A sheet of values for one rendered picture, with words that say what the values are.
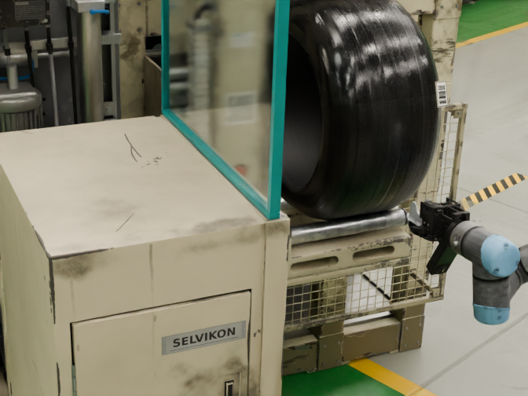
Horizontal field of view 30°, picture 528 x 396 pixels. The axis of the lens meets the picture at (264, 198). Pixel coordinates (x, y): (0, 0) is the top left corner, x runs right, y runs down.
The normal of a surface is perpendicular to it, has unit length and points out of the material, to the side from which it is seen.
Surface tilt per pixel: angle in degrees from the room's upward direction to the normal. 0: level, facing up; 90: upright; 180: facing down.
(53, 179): 0
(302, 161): 37
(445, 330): 0
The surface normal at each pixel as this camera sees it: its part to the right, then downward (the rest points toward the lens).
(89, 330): 0.40, 0.39
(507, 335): 0.04, -0.91
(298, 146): 0.32, -0.36
